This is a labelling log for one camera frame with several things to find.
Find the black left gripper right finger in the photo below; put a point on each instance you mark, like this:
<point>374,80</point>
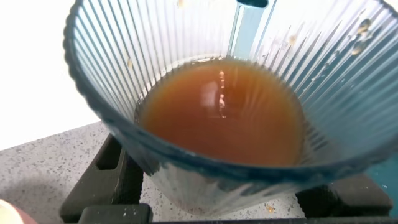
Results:
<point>348,199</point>

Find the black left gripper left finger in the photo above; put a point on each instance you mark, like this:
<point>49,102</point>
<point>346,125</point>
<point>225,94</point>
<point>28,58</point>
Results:
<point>102,183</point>

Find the clear plastic measuring jug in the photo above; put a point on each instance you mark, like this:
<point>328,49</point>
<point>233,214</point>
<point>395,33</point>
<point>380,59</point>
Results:
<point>102,102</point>

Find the brown liquid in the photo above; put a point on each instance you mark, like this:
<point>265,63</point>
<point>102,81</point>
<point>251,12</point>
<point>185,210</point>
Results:
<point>224,124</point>

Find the pink bowl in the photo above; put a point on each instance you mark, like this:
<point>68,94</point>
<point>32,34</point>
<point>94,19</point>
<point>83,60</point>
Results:
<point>12,214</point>

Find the teal plastic basin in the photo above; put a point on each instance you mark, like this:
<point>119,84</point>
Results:
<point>387,177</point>

